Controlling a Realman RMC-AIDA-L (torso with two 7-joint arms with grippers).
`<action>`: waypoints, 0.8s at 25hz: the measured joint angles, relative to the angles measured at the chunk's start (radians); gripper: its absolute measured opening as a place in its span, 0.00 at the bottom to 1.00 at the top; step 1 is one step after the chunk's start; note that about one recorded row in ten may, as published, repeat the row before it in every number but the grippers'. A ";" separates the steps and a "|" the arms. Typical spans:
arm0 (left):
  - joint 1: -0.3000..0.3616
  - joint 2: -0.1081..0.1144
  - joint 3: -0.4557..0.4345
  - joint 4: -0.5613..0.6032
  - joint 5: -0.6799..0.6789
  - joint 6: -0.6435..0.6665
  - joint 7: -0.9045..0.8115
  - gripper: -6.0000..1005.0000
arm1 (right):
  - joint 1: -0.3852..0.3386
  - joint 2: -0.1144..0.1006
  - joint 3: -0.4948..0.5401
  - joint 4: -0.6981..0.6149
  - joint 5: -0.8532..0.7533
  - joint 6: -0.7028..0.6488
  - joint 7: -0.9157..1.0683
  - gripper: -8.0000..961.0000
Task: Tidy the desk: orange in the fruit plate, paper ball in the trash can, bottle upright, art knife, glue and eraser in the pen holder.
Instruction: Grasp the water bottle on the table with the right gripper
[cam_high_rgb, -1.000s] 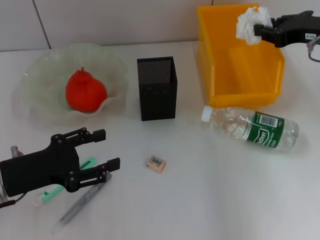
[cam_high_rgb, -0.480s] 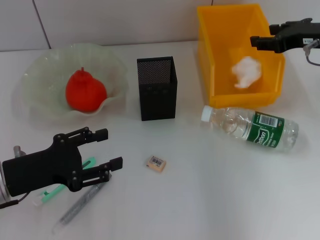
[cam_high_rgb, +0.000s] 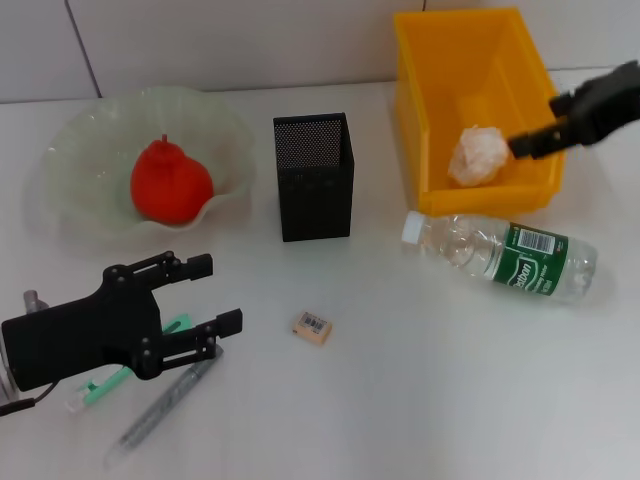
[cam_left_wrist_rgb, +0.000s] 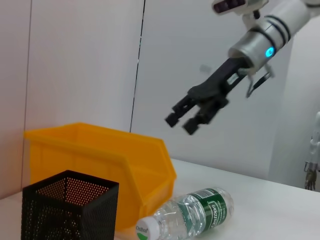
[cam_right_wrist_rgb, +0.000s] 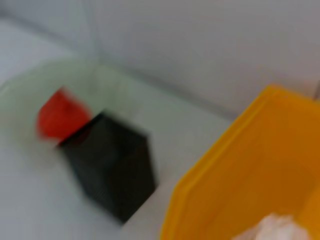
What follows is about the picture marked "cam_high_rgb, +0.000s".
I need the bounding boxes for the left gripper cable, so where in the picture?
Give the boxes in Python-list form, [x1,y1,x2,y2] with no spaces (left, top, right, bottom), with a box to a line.
[0,382,57,417]

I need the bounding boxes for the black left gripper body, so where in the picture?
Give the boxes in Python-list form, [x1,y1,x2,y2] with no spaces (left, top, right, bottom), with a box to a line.
[1,264,164,394]

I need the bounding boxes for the green utility knife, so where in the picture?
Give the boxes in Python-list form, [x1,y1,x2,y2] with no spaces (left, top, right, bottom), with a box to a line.
[64,312,194,414]

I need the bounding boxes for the white paper ball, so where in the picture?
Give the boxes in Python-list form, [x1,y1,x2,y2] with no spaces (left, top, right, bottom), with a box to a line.
[446,125,510,187]

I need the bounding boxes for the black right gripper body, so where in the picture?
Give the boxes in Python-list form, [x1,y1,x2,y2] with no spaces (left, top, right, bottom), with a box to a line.
[564,59,640,149]

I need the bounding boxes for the beige eraser with barcode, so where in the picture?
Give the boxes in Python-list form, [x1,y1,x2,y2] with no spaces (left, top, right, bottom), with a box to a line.
[290,309,334,346]

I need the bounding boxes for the yellow plastic bin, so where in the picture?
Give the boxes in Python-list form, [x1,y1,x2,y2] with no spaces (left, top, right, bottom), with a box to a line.
[393,7,571,217]

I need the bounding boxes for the black mesh pen holder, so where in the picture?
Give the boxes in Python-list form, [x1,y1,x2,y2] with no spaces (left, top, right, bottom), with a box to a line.
[273,112,356,244]

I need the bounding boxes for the left gripper silver connector plug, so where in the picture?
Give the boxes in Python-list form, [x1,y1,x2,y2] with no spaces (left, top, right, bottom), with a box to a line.
[22,288,49,314]

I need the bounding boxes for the clear green-label water bottle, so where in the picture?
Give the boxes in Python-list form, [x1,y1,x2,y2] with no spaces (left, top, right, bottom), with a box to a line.
[401,209,600,306]

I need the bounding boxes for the grey marker pen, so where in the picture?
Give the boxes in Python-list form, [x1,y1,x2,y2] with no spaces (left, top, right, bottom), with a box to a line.
[103,344,225,469]

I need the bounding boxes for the red pear-shaped fruit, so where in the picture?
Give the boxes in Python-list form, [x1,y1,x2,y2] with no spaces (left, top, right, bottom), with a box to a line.
[130,133,215,224]

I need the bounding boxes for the pale green glass fruit plate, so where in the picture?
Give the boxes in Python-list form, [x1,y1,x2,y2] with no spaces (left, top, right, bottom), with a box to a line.
[42,85,259,234]

